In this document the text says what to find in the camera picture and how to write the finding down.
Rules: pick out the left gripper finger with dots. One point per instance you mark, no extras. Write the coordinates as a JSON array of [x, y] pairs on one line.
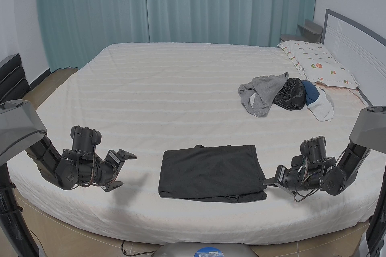
[[128, 155], [113, 186]]

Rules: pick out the pile of clothes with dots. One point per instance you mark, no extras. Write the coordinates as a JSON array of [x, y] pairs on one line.
[[265, 93]]

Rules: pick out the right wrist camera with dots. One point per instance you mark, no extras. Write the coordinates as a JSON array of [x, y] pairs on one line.
[[296, 161]]

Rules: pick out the bed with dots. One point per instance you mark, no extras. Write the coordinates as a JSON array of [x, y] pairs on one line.
[[181, 84]]

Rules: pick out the black chest of drawers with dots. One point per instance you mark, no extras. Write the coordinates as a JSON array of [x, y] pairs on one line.
[[12, 78]]

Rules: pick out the black T-shirt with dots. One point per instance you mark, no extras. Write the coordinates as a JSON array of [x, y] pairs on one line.
[[211, 174]]

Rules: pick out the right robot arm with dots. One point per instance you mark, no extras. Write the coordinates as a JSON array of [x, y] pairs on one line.
[[352, 156]]

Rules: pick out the grey bedside table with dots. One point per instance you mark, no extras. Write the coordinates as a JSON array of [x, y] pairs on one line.
[[308, 28]]

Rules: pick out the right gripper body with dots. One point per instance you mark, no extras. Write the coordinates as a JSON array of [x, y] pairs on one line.
[[286, 179]]

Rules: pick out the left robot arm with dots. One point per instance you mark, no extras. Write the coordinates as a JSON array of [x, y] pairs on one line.
[[39, 153]]

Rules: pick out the white printed pillow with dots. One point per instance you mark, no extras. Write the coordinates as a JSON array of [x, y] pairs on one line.
[[316, 61]]

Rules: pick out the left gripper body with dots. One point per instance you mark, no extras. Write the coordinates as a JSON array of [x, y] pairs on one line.
[[108, 168]]

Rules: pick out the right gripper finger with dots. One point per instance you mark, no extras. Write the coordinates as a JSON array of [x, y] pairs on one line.
[[270, 182]]

